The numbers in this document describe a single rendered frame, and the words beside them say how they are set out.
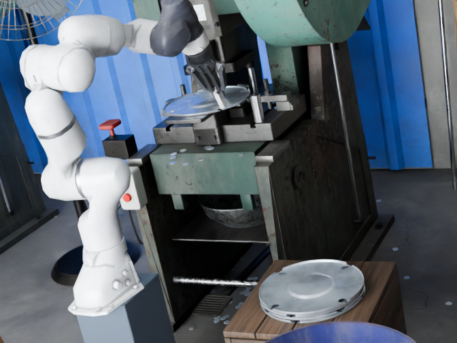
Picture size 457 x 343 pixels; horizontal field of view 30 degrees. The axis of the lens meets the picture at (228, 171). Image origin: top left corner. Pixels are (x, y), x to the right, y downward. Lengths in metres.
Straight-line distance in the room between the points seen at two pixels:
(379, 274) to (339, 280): 0.13
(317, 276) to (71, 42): 0.92
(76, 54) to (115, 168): 0.33
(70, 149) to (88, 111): 2.49
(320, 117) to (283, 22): 0.68
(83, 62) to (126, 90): 2.43
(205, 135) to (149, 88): 1.66
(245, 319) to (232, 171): 0.58
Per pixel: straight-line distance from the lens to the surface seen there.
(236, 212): 2.88
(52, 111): 2.14
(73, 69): 2.09
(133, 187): 2.80
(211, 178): 2.77
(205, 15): 2.76
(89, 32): 2.18
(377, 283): 2.39
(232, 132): 2.77
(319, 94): 3.01
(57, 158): 2.22
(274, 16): 2.39
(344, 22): 2.65
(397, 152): 3.99
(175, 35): 2.40
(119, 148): 2.88
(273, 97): 2.81
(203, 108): 2.73
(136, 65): 4.41
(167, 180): 2.85
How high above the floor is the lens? 1.51
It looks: 20 degrees down
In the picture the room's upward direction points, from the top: 12 degrees counter-clockwise
